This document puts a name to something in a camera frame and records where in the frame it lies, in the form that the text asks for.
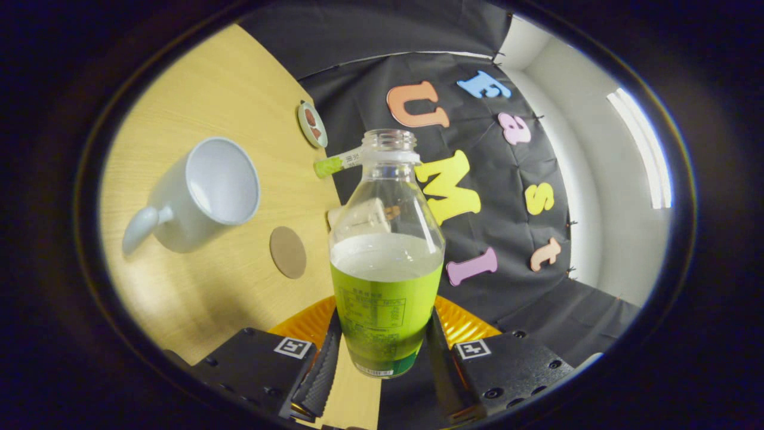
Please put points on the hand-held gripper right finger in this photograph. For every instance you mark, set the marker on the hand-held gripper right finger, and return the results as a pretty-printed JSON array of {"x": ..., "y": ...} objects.
[{"x": 444, "y": 370}]

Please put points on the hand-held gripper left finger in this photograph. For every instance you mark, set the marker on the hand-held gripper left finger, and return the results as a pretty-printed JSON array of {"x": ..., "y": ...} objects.
[{"x": 319, "y": 370}]

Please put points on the green label juice bottle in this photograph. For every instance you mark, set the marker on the green label juice bottle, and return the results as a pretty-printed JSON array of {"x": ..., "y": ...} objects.
[{"x": 385, "y": 310}]

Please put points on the round brown coaster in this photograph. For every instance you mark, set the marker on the round brown coaster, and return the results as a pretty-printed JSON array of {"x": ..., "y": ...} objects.
[{"x": 287, "y": 252}]

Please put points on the white cup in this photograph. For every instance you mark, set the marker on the white cup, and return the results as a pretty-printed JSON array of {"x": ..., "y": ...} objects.
[{"x": 221, "y": 179}]

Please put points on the small capped green bottle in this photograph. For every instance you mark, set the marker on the small capped green bottle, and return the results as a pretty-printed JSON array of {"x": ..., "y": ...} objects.
[{"x": 334, "y": 163}]

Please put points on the cream toaster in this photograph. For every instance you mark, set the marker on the cream toaster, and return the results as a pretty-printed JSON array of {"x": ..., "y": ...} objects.
[{"x": 334, "y": 217}]

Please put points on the brown food piece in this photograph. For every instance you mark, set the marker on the brown food piece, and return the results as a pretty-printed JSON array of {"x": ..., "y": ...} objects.
[
  {"x": 316, "y": 132},
  {"x": 310, "y": 117}
]

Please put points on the pale green plate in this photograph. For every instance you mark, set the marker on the pale green plate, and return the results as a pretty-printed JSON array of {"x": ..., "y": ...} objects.
[{"x": 304, "y": 132}]

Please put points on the ceiling light panel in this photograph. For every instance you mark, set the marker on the ceiling light panel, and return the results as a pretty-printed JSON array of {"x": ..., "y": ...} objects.
[{"x": 644, "y": 149}]

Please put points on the wooden table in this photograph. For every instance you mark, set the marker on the wooden table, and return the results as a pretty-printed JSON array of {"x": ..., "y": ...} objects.
[{"x": 209, "y": 89}]

